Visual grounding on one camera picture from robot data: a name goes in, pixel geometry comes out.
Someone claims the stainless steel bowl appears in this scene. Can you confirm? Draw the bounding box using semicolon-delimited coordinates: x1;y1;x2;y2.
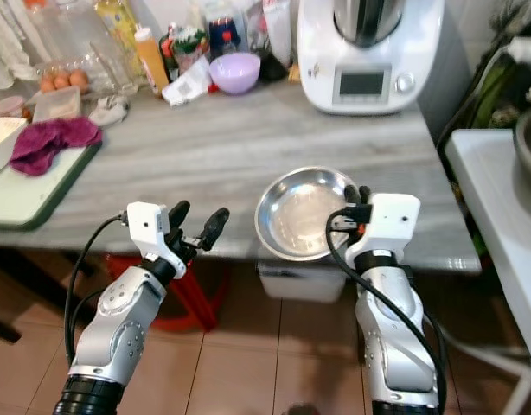
254;166;358;263

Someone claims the red plastic stool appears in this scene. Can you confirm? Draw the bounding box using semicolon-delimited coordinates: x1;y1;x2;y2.
105;253;220;335

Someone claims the white plastic storage box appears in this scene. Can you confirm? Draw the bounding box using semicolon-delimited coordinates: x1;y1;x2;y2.
256;259;347;304

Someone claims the crumpled white cloth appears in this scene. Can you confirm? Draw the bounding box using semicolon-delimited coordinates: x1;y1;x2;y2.
89;95;131;129

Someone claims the white side table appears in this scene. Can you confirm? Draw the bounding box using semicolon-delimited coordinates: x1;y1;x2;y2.
445;128;531;415

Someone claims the white paper packet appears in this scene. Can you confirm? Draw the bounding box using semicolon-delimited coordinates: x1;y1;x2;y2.
161;56;214;108

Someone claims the white kitchen cooking machine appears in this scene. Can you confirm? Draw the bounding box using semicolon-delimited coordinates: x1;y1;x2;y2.
297;0;447;117

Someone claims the magenta cloth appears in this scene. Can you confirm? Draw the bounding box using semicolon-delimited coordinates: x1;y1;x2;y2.
9;117;103;177

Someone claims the purple plastic bowl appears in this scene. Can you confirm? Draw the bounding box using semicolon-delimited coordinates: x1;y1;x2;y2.
209;52;262;96

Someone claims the green rimmed tray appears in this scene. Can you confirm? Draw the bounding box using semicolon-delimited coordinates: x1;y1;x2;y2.
0;140;103;232

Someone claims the black table leg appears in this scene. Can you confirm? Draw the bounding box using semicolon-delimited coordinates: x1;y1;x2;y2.
0;246;80;345

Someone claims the orange sauce bottle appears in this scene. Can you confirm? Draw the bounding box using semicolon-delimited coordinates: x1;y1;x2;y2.
134;25;170;95

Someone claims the white rectangular box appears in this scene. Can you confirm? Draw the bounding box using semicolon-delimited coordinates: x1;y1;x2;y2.
0;117;29;167

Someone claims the green leafy plant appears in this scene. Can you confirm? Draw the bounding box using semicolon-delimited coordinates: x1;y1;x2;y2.
437;0;531;153

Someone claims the clear lidded food container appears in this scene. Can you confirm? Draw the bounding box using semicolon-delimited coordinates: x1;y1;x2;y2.
33;86;83;123

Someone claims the dark metal pot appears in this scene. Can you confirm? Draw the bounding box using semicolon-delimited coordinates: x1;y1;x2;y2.
513;105;531;222

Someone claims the green and red packet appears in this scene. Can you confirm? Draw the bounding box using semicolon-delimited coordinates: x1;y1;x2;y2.
168;24;209;73

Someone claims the small pink container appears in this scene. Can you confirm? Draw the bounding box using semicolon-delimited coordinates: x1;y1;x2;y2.
0;95;27;120

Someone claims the white tube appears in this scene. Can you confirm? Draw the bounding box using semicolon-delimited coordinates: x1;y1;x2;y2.
262;0;293;65

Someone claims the dark jar blue label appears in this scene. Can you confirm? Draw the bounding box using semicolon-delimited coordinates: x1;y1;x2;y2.
207;16;243;61

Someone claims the clear plastic egg carton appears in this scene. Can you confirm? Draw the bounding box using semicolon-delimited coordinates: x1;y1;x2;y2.
36;60;93;96

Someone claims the yellow oil bottle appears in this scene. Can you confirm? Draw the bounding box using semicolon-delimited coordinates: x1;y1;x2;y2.
93;0;142;53

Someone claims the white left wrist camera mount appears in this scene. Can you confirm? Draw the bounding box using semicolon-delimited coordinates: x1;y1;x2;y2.
126;202;188;280

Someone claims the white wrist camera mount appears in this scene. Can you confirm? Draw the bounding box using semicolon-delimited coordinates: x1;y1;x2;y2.
350;194;422;261
126;202;188;280

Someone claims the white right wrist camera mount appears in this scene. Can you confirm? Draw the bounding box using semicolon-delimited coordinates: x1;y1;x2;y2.
350;194;422;261

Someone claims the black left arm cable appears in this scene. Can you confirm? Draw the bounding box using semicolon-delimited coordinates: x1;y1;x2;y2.
63;214;133;366

